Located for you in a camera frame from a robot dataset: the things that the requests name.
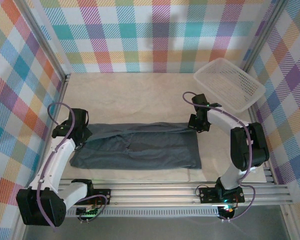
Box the grey t-shirt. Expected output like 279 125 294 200
69 120 204 171

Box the white plastic mesh basket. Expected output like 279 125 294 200
192 57 267 114

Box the circuit board with green lights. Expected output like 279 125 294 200
76 204 103 218

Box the circuit board with orange light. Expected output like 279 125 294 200
218 204 238 219

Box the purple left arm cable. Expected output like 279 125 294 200
36 101 109 233

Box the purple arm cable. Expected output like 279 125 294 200
36 101 109 233
182 91 257 222

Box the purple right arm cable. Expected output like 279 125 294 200
182 91 257 222

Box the aluminium frame post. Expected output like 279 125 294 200
13 0 71 106
241 0 291 76

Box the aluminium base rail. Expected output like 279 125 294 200
57 177 295 208

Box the grey slotted cable duct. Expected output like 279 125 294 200
64 206 221 219

